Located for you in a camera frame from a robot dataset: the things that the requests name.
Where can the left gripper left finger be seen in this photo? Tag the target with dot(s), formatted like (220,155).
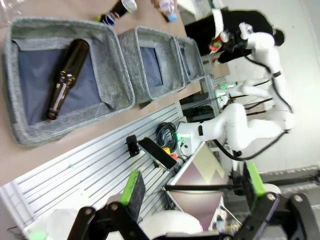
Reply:
(130,190)

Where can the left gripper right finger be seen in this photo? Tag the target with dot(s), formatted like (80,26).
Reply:
(257,190)

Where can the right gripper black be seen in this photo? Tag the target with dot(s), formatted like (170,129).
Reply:
(233,48)

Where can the crushed red can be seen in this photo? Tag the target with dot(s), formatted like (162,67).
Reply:
(218,43)

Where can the small plastic bottle blue cap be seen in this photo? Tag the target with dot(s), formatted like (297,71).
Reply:
(167,7)

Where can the black Pepsi can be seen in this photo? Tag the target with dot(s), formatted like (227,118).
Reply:
(115,12)

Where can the large clear plastic bottle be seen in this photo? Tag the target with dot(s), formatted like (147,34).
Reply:
(7,12)

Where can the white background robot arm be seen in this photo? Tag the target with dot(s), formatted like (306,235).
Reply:
(252,90)

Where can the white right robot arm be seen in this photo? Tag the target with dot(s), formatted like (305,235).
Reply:
(235,120)

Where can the grey fabric basket Can label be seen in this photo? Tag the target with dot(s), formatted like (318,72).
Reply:
(186,62)

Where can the grey fabric basket Plastic label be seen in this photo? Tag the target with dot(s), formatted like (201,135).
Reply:
(130,62)

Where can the grey fabric basket Bottle label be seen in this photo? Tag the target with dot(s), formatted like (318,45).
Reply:
(110,50)

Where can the flat black device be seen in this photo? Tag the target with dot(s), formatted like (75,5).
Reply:
(157,153)

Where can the thin black rod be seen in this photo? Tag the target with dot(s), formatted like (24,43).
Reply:
(200,186)

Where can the brown glass bottle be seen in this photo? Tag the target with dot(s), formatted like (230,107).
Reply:
(67,75)

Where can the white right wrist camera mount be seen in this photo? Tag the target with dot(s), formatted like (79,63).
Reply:
(218,22)

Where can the small black camera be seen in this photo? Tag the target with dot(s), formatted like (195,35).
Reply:
(132,146)

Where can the aluminium slotted rail platform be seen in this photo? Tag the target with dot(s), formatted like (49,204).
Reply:
(87,162)

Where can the aluminium frame rack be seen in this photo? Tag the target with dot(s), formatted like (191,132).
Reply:
(197,110)

